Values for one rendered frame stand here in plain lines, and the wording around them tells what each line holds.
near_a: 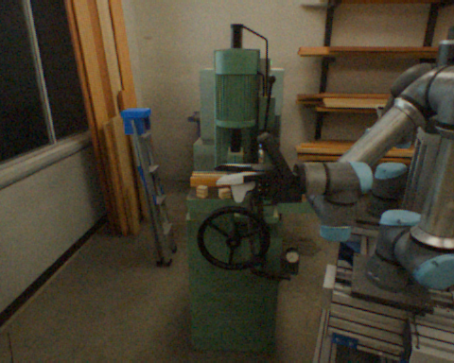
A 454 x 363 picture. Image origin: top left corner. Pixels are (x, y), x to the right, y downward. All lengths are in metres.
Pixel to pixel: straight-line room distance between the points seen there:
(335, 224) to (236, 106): 0.74
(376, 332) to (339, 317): 0.12
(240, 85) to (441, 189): 0.82
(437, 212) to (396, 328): 0.46
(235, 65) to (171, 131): 2.72
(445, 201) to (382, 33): 3.12
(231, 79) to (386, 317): 1.01
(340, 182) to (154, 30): 3.41
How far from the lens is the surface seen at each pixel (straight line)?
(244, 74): 1.33
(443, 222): 0.90
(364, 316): 1.19
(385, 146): 0.90
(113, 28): 3.27
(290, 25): 3.72
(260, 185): 0.69
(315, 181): 0.71
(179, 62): 3.84
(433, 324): 1.19
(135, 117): 2.15
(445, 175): 0.86
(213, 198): 1.39
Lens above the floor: 1.47
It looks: 21 degrees down
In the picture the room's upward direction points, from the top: straight up
